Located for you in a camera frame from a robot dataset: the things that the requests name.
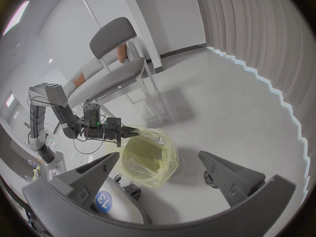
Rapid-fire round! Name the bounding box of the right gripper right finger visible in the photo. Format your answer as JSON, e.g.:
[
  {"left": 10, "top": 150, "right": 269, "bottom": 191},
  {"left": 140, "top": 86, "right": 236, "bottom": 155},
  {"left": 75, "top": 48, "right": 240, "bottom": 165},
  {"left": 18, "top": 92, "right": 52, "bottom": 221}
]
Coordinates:
[{"left": 198, "top": 151, "right": 266, "bottom": 208}]

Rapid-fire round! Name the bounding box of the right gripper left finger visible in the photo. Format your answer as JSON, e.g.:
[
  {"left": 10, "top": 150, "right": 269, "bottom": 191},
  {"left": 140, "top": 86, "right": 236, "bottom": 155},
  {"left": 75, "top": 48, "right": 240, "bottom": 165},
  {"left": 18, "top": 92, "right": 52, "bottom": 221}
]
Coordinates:
[{"left": 53, "top": 152, "right": 119, "bottom": 208}]

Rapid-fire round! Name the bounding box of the yellow plastic bag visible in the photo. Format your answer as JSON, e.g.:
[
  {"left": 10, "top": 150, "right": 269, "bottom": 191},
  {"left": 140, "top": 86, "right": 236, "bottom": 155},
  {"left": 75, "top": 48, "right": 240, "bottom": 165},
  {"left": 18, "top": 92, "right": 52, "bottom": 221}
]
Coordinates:
[{"left": 106, "top": 125, "right": 179, "bottom": 189}]

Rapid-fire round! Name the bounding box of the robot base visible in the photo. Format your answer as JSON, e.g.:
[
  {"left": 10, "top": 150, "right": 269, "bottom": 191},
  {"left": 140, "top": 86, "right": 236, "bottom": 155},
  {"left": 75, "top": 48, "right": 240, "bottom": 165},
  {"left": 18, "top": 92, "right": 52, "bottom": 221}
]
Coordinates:
[{"left": 44, "top": 151, "right": 152, "bottom": 226}]

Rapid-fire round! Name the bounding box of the orange cushion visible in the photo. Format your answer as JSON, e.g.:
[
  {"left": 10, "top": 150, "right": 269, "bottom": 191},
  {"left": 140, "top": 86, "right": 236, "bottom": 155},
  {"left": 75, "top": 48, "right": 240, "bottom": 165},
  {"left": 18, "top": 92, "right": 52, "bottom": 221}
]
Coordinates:
[
  {"left": 74, "top": 73, "right": 86, "bottom": 87},
  {"left": 117, "top": 44, "right": 127, "bottom": 64}
]

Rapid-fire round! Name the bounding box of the pale grey sofa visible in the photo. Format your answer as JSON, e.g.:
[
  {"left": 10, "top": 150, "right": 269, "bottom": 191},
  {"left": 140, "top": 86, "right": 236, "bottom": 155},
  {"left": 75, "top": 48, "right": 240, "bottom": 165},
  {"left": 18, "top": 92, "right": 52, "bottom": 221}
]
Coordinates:
[{"left": 63, "top": 37, "right": 148, "bottom": 108}]

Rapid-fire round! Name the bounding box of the grey chair with white legs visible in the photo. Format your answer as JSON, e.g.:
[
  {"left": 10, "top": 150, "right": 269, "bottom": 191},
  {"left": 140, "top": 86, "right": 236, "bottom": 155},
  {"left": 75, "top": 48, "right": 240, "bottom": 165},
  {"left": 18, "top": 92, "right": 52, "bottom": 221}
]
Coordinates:
[{"left": 67, "top": 17, "right": 166, "bottom": 123}]

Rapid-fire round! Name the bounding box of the white curtain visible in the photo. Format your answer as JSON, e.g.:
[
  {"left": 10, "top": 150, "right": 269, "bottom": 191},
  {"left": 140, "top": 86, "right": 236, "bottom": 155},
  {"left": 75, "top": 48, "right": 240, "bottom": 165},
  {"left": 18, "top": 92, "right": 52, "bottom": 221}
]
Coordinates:
[{"left": 193, "top": 0, "right": 316, "bottom": 182}]

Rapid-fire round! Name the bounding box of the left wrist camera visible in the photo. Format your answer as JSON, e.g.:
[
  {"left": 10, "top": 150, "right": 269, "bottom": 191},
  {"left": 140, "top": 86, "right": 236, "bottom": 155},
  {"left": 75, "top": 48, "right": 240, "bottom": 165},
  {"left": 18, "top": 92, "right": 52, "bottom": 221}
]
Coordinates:
[{"left": 106, "top": 118, "right": 122, "bottom": 133}]

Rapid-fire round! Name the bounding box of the black cable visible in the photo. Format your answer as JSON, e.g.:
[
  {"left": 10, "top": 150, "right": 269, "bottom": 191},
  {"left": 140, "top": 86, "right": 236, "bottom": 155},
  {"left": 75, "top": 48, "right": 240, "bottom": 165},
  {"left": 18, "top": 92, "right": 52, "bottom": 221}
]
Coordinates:
[{"left": 74, "top": 138, "right": 103, "bottom": 155}]

